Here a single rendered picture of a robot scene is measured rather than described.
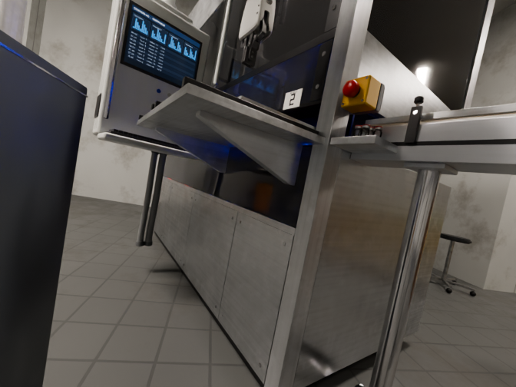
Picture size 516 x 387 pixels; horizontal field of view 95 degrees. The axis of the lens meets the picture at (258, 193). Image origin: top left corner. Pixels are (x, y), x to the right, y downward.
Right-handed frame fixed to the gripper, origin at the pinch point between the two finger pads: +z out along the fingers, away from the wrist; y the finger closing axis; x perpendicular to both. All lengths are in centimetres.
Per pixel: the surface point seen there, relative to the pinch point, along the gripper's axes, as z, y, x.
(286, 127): 16.9, -10.9, -8.3
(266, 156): 24.1, -2.4, -10.0
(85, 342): 104, 44, 24
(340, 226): 41, -12, -36
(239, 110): 17.2, -10.9, 5.4
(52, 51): -94, 409, 100
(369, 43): -14.6, -12.3, -31.8
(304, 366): 87, -12, -33
